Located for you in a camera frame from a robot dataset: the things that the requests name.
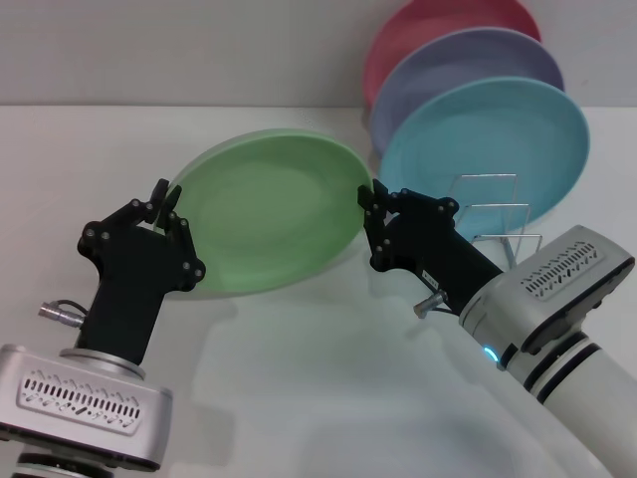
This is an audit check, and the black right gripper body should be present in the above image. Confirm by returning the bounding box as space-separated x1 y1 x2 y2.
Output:
386 211 504 313

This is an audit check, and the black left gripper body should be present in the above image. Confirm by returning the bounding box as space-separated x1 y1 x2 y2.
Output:
74 226 188 364

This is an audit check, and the green round plate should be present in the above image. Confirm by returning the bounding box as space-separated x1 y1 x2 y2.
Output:
168 127 374 300

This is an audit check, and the cyan round plate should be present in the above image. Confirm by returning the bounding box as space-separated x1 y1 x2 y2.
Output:
377 77 592 243

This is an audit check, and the purple round plate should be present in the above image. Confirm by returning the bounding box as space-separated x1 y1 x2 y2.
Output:
368 28 566 155

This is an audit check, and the red round plate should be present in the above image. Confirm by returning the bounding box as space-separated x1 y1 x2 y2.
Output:
362 0 542 114

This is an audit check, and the silver right connector plug with cable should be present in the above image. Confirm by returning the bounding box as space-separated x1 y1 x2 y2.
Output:
411 291 452 318

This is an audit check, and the silver connector plug with cable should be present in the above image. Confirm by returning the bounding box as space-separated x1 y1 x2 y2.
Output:
411 291 452 318
38 298 91 328

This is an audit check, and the silver wire plate rack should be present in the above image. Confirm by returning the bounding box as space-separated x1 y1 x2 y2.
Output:
450 172 543 270

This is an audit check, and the silver left connector plug with cable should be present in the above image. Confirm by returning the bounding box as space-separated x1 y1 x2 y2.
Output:
38 298 91 328

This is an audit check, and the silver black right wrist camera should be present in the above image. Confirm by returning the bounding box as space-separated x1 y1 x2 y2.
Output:
507 224 637 355

